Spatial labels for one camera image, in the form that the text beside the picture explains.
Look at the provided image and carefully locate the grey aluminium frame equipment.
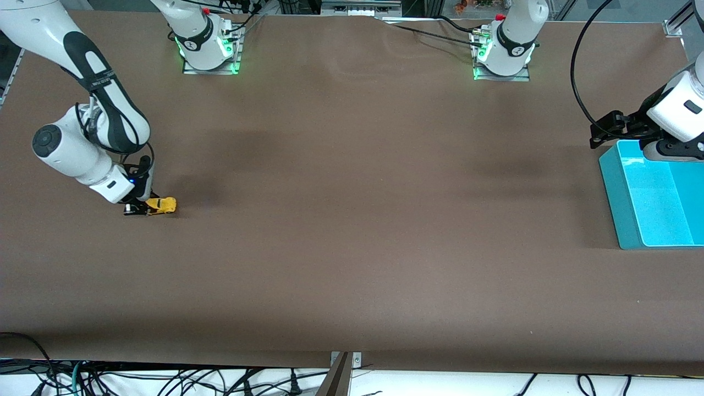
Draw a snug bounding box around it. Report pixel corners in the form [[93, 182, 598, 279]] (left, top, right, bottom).
[[321, 0, 403, 17]]

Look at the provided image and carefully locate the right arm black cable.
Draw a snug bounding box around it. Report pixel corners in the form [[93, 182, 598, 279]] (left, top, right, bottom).
[[77, 99, 156, 185]]

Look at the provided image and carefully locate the yellow beetle toy car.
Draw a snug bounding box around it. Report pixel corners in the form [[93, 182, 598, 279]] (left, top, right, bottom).
[[144, 197, 178, 216]]

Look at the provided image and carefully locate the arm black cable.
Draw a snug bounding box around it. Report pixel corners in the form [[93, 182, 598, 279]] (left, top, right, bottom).
[[77, 99, 156, 185], [570, 0, 614, 138]]

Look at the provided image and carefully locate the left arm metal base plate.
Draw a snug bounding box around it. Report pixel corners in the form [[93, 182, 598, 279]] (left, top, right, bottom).
[[473, 27, 531, 82]]

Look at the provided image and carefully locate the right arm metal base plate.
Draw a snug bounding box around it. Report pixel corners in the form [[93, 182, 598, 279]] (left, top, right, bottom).
[[183, 25, 243, 75]]

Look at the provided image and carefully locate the short black base cable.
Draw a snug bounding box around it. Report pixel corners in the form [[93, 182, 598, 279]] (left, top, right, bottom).
[[436, 15, 476, 35]]

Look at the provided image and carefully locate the teal plastic bin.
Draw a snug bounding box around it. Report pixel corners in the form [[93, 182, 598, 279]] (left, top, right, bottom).
[[598, 139, 704, 251]]

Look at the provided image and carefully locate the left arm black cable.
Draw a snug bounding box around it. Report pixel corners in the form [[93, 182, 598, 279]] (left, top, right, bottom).
[[570, 0, 614, 138]]

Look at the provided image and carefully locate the long black base cable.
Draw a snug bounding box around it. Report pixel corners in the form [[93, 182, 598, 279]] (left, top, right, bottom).
[[385, 22, 486, 50]]

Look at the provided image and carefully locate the dark slanted beam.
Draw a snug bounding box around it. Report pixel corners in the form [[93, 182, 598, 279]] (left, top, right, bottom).
[[316, 352, 353, 396]]

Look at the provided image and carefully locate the orange background object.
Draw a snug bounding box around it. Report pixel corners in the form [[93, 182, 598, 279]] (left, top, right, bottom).
[[454, 0, 496, 14]]

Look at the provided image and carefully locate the black looped floor cable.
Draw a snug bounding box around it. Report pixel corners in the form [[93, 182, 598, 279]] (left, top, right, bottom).
[[0, 332, 56, 396]]

